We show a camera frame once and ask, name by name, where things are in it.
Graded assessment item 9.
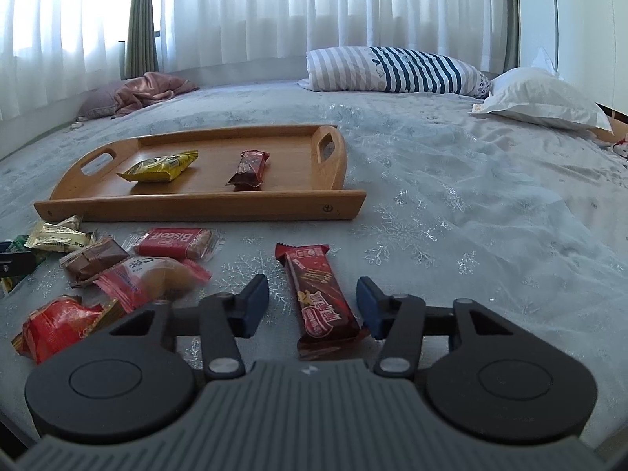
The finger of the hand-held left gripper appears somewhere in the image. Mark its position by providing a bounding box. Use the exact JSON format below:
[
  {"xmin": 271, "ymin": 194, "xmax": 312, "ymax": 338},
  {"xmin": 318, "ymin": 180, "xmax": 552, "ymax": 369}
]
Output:
[{"xmin": 0, "ymin": 240, "xmax": 36, "ymax": 276}]

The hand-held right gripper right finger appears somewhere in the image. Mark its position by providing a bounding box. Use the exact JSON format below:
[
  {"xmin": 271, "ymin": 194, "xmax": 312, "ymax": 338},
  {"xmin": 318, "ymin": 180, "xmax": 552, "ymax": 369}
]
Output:
[{"xmin": 356, "ymin": 276, "xmax": 513, "ymax": 382}]

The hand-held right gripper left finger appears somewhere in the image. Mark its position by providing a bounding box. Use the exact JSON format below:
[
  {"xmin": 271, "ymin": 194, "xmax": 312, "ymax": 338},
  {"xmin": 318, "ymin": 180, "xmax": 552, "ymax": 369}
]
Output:
[{"xmin": 105, "ymin": 275, "xmax": 270, "ymax": 382}]

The green snack packet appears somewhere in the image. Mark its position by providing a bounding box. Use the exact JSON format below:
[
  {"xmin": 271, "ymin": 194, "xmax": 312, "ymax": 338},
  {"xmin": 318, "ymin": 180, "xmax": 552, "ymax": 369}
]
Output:
[{"xmin": 0, "ymin": 234, "xmax": 36, "ymax": 296}]

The beige cracker packet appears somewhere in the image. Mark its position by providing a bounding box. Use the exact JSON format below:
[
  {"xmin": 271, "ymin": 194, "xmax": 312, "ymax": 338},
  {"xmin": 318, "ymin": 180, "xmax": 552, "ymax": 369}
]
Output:
[{"xmin": 24, "ymin": 215, "xmax": 95, "ymax": 254}]

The dark red chocolate wafer bar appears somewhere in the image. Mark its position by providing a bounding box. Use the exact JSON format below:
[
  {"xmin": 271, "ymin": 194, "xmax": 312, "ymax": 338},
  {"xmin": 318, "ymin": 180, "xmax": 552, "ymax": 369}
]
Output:
[
  {"xmin": 226, "ymin": 150, "xmax": 270, "ymax": 190},
  {"xmin": 275, "ymin": 243, "xmax": 371, "ymax": 359}
]

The shiny red snack packet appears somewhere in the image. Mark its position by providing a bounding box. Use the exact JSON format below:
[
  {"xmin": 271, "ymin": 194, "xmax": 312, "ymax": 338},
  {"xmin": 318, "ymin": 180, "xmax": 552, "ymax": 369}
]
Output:
[{"xmin": 12, "ymin": 296, "xmax": 105, "ymax": 365}]

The brown cake packet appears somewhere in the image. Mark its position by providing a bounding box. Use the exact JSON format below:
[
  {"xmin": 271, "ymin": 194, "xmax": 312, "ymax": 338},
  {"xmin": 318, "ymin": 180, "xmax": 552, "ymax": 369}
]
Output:
[{"xmin": 60, "ymin": 238, "xmax": 131, "ymax": 285}]

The red biscuit packet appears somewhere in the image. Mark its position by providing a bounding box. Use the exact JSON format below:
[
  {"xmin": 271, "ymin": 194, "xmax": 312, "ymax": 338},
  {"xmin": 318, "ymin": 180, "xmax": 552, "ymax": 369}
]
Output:
[{"xmin": 122, "ymin": 227, "xmax": 219, "ymax": 262}]

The pink bread packet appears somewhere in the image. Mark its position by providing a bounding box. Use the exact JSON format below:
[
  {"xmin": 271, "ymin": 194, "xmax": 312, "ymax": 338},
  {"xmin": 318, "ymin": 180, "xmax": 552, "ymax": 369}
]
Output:
[{"xmin": 93, "ymin": 256, "xmax": 213, "ymax": 312}]

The gold brown snack packet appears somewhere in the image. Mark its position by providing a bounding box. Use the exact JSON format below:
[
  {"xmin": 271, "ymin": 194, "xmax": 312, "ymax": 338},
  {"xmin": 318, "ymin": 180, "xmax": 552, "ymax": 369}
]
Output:
[{"xmin": 86, "ymin": 298, "xmax": 129, "ymax": 337}]

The wooden tray with handles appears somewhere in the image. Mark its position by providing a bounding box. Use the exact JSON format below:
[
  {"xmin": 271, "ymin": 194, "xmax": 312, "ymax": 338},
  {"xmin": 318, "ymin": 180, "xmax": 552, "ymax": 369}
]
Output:
[{"xmin": 33, "ymin": 124, "xmax": 367, "ymax": 221}]

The yellow snack packet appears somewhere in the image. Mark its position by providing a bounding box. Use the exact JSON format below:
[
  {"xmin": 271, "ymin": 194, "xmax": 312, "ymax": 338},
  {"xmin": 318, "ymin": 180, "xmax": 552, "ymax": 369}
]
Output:
[{"xmin": 117, "ymin": 150, "xmax": 199, "ymax": 184}]

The purple pillow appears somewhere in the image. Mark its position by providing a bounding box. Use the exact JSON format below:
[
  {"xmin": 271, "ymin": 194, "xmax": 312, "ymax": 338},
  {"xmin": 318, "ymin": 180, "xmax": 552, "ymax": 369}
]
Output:
[{"xmin": 76, "ymin": 81, "xmax": 129, "ymax": 121}]

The pink crumpled cloth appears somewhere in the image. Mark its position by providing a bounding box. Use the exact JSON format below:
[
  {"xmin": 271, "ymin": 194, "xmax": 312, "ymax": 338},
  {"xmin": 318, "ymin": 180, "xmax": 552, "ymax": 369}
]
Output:
[{"xmin": 113, "ymin": 71, "xmax": 199, "ymax": 117}]

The blue striped pillow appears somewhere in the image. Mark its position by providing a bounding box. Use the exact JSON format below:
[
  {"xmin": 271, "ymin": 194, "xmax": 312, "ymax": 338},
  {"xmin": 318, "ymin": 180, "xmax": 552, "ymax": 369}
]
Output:
[{"xmin": 298, "ymin": 46, "xmax": 491, "ymax": 97}]

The white pillow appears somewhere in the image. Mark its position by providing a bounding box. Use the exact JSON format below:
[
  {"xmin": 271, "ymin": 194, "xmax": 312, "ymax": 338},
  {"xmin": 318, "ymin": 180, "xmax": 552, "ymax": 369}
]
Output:
[{"xmin": 471, "ymin": 49, "xmax": 614, "ymax": 132}]

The green curtain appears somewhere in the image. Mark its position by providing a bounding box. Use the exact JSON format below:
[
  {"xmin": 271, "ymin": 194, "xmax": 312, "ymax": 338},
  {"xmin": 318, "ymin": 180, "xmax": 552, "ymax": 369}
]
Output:
[
  {"xmin": 122, "ymin": 0, "xmax": 160, "ymax": 80},
  {"xmin": 504, "ymin": 0, "xmax": 522, "ymax": 70}
]

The white sheer curtain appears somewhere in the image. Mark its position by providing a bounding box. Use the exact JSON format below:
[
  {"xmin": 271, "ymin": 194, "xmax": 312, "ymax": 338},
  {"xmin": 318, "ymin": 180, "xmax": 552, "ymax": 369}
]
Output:
[{"xmin": 0, "ymin": 0, "xmax": 521, "ymax": 126}]

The white wardrobe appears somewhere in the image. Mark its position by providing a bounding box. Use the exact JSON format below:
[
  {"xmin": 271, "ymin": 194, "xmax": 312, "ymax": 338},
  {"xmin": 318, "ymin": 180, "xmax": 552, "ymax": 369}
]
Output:
[{"xmin": 516, "ymin": 0, "xmax": 628, "ymax": 111}]

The wooden bed frame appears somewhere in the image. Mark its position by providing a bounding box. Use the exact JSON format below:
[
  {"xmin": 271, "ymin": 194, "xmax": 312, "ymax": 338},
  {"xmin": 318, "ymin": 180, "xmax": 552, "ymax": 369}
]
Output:
[{"xmin": 595, "ymin": 102, "xmax": 628, "ymax": 144}]

